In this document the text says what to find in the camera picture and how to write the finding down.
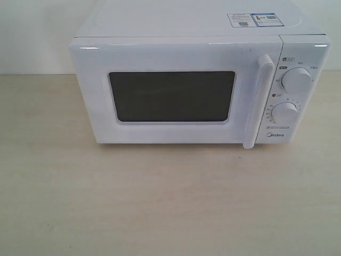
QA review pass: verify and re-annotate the white microwave door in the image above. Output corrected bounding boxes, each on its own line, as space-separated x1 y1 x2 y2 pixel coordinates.
70 36 283 149

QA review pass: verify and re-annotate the white microwave oven body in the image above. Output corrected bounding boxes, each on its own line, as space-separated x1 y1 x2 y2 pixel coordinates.
73 1 331 144

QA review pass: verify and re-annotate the lower white timer knob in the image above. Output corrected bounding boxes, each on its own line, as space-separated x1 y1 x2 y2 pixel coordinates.
271 102 298 124

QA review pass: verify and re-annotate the upper white control knob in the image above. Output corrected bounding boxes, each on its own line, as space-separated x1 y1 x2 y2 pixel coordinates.
281 67 312 94

